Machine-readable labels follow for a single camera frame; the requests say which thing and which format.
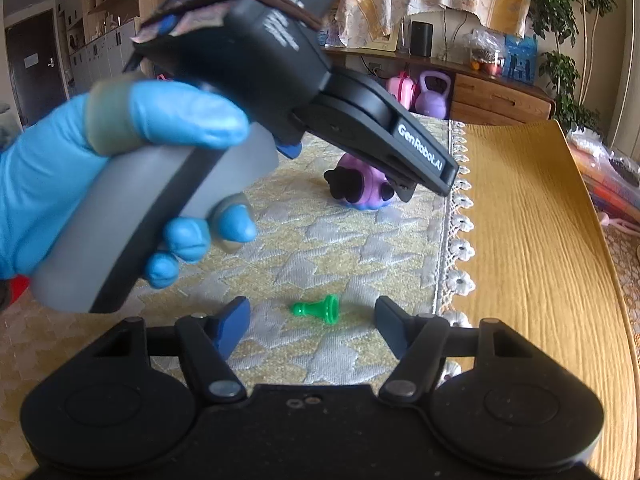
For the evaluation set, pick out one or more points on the purple hedgehog toy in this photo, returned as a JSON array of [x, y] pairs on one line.
[[360, 185]]

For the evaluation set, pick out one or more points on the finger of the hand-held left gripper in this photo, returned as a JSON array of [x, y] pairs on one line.
[[420, 152], [404, 188]]

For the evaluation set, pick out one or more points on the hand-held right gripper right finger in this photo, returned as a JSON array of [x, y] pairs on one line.
[[390, 327]]

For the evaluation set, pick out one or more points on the red tin box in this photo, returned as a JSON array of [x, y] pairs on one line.
[[17, 290]]

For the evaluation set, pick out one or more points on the tall green plant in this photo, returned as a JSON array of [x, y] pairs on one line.
[[555, 10]]

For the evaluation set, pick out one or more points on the quilted table mat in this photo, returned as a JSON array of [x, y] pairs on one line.
[[325, 260]]

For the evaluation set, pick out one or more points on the dark wooden door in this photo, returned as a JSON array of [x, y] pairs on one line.
[[35, 75]]

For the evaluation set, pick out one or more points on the wall shelving cabinet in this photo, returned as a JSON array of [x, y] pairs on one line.
[[100, 45]]

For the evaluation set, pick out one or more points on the green chess pawn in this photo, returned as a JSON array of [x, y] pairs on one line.
[[317, 308]]

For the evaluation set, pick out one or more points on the black speaker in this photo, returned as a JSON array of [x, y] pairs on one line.
[[421, 38]]

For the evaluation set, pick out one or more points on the purple kettlebell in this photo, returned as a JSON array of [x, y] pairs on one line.
[[431, 95]]

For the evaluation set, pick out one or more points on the pile of plastic packets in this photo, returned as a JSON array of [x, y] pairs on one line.
[[605, 175]]

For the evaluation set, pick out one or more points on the blue picture card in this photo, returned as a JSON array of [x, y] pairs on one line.
[[520, 57]]

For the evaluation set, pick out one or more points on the wooden tv stand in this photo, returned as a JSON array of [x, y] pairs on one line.
[[500, 97]]

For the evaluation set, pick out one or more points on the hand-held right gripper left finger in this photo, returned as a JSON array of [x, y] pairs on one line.
[[232, 327]]

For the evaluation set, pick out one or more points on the pink toy case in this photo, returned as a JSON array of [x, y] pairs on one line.
[[402, 91]]

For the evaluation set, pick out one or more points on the clear snack bag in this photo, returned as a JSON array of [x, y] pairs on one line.
[[482, 45]]

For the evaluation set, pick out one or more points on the person's left hand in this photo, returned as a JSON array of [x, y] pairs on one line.
[[45, 180]]

